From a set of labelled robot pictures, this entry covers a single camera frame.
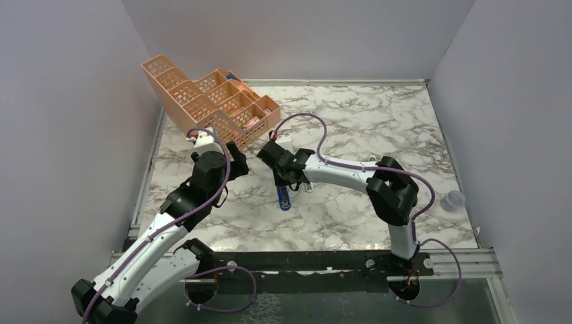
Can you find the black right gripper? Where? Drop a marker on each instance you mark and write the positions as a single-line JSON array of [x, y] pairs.
[[279, 181]]

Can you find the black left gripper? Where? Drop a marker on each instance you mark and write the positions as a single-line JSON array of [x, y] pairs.
[[240, 167]]

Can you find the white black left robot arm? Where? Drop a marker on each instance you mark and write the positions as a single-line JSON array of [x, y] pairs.
[[121, 292]]

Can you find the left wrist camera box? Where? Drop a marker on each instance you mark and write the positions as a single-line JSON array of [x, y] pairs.
[[203, 142]]

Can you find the peach plastic desk organizer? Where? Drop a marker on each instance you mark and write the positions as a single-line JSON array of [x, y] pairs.
[[220, 100]]

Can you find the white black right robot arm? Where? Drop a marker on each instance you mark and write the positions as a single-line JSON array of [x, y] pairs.
[[391, 190]]

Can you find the colourful item in organizer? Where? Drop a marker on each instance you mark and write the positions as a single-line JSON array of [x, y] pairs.
[[251, 122]]

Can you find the blue black stapler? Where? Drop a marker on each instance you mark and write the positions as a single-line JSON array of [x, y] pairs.
[[283, 198]]

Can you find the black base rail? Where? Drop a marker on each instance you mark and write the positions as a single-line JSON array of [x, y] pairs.
[[288, 272]]

